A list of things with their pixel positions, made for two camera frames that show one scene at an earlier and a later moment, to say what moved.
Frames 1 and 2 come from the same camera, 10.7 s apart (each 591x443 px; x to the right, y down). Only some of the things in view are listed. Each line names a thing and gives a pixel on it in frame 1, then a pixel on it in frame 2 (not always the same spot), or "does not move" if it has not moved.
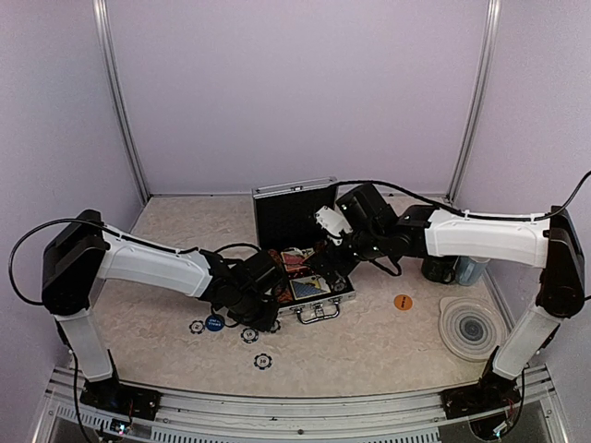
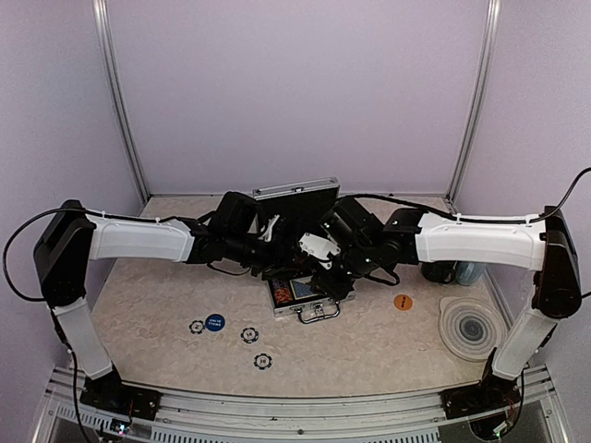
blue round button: (214, 322) does not move
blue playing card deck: (307, 287) does not move
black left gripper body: (247, 312) → (262, 260)
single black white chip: (262, 361) does not move
